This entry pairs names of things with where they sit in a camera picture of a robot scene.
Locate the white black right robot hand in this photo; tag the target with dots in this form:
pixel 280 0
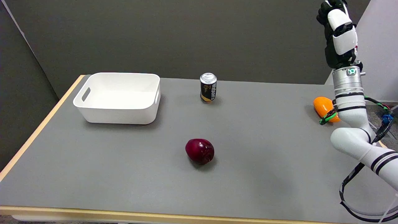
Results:
pixel 341 37

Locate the black Watsons drink can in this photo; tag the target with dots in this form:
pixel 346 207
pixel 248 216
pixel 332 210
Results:
pixel 208 88

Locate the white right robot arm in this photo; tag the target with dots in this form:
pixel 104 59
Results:
pixel 354 124

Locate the orange fruit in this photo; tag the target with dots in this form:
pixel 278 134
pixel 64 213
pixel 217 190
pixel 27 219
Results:
pixel 323 107

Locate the dark red apple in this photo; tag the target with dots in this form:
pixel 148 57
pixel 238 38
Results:
pixel 200 151

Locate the white plastic storage bin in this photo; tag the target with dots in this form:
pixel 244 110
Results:
pixel 118 97

